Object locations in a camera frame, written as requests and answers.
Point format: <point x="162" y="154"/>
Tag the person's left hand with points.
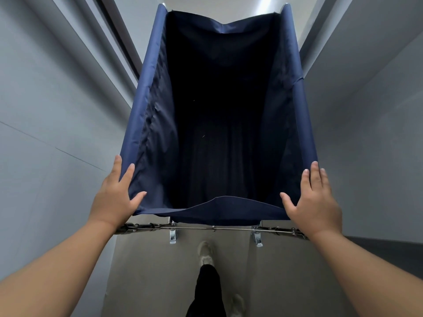
<point x="110" y="201"/>

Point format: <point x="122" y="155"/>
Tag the person's right hand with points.
<point x="319" y="211"/>

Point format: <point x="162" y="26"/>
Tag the person's right thumb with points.
<point x="288" y="202"/>

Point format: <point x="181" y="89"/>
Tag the person's left thumb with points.
<point x="138" y="201"/>

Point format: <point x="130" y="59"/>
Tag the person's left middle finger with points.
<point x="116" y="168"/>

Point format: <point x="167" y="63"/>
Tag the person's right middle finger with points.
<point x="315" y="176"/>

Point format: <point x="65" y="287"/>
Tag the blue fabric cart bag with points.
<point x="224" y="112"/>

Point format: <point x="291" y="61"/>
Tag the person's left forearm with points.
<point x="56" y="270"/>

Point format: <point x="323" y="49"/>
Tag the person's right forearm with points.
<point x="366" y="274"/>

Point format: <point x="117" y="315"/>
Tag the white shoe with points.
<point x="205" y="252"/>
<point x="237" y="306"/>

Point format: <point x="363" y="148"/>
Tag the person's black trouser leg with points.
<point x="207" y="290"/>

